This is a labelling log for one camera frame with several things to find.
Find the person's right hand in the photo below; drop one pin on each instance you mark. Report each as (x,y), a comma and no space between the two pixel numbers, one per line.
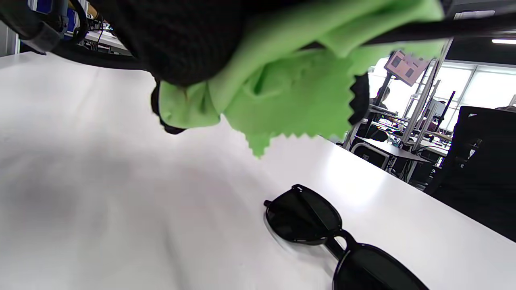
(173,40)

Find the green cleaning cloth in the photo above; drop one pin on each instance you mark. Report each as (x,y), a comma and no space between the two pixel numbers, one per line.
(282,92)

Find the thin-frame dark sunglasses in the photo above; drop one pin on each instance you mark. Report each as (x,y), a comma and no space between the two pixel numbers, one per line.
(302,217)

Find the small mirrored oval sunglasses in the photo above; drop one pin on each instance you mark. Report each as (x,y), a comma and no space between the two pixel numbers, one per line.
(443,29)

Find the pink calibration board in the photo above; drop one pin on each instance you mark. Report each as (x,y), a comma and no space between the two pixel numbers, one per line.
(405,66)

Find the dark side table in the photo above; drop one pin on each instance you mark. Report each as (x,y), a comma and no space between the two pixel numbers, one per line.
(395,150)

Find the black office chair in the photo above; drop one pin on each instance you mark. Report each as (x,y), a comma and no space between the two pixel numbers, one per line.
(475,169)

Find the ceiling light bar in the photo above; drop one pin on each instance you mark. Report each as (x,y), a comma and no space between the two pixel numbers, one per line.
(504,41)

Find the white metal frame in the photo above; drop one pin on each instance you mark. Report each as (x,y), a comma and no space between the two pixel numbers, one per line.
(427,88)

